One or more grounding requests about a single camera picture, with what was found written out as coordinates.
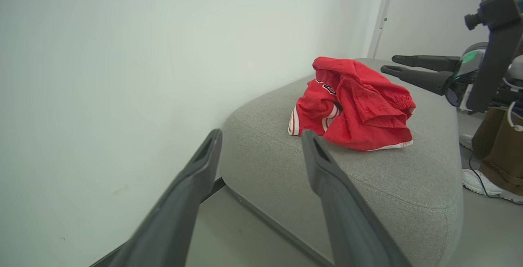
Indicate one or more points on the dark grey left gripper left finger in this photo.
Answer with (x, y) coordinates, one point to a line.
(171, 226)

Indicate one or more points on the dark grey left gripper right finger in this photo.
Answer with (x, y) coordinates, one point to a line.
(351, 226)

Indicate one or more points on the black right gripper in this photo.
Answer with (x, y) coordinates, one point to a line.
(463, 66)

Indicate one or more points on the red shorts with white trim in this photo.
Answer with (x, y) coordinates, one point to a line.
(367, 107)

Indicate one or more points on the red jersey with white stripes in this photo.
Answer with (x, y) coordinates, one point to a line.
(312, 107)

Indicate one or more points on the white sneaker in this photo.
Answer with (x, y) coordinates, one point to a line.
(466, 141)
(478, 183)

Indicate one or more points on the white sneakers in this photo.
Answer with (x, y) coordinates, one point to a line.
(480, 179)

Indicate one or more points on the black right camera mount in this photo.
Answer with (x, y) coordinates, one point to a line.
(490, 75)

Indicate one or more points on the white door frame trim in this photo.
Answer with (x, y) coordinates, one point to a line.
(382, 13)

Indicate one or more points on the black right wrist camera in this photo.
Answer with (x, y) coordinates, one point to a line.
(498, 9)

